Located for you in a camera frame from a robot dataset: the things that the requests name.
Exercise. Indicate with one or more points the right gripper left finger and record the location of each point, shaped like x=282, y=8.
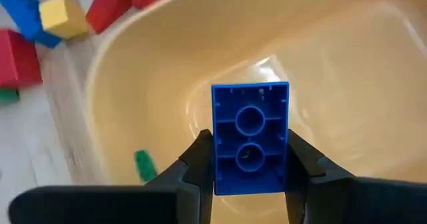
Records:
x=197, y=170

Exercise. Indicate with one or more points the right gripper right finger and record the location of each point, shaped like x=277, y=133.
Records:
x=310, y=190

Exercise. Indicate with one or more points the green square toy brick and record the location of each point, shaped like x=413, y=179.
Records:
x=145, y=165

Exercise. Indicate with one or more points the blue toy brick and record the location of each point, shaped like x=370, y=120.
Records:
x=23, y=14
x=250, y=134

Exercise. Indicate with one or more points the yellow plastic bin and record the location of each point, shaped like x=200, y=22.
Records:
x=333, y=67

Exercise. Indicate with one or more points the red arch block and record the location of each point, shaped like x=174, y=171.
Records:
x=110, y=4

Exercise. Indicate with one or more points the long green toy brick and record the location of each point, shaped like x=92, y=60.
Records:
x=8, y=95

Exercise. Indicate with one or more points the yellow cube block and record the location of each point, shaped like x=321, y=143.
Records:
x=61, y=17

